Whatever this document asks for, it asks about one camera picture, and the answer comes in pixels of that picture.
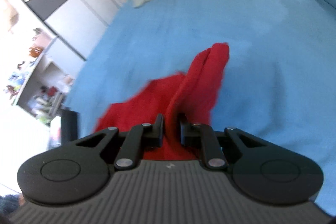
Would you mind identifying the red knit sweater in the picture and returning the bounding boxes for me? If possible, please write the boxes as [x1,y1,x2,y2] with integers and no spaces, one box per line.
[95,43,230,161]

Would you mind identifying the blue bed sheet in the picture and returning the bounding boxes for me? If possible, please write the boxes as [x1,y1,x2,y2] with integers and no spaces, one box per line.
[66,0,335,214]

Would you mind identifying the white shelf unit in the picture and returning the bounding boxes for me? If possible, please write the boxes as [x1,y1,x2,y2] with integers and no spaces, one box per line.
[4,34,85,122]

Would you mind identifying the orange figurine on shelf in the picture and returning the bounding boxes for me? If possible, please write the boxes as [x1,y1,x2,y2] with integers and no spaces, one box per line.
[29,46,44,58]

